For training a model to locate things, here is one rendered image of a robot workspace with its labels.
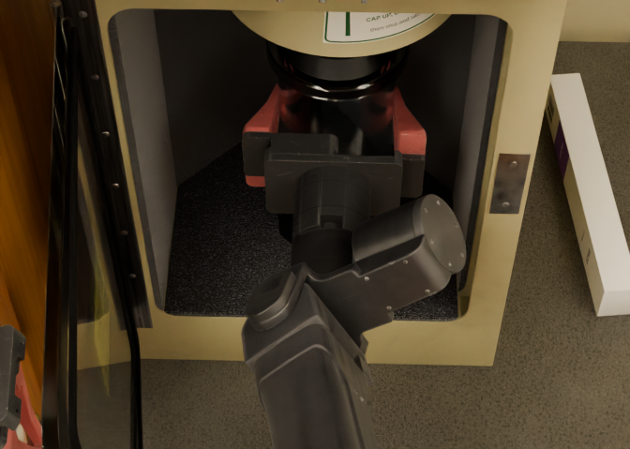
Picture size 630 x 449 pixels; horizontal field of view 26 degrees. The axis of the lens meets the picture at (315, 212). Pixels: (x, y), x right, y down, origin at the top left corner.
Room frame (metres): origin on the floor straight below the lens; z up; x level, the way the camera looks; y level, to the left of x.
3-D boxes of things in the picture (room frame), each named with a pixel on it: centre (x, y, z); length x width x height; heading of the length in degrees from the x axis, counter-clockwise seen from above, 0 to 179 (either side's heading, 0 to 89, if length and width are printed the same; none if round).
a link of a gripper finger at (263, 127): (0.68, 0.02, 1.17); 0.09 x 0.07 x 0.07; 178
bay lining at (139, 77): (0.74, 0.00, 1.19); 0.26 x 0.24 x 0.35; 89
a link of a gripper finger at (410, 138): (0.68, -0.05, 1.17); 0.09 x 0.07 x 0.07; 178
